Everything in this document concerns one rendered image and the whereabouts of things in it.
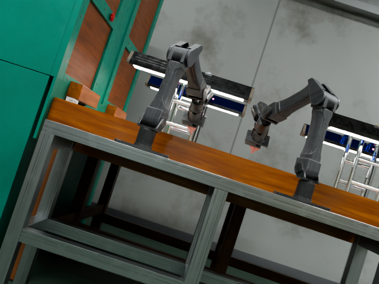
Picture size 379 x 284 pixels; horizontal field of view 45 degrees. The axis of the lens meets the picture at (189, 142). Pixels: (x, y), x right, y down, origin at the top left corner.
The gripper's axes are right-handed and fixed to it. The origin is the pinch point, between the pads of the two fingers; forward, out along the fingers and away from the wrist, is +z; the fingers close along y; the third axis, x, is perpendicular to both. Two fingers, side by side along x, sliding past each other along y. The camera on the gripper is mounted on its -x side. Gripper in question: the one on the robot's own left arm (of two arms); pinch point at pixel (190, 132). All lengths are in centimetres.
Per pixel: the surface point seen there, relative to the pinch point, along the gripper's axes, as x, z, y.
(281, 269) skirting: -62, 184, -90
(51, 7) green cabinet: -1, -43, 68
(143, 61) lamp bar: -20.1, -14.9, 32.3
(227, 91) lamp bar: -19.1, -14.0, -10.0
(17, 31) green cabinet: 10, -34, 78
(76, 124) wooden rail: 28, -12, 43
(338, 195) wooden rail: 23, -15, -65
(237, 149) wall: -123, 127, -26
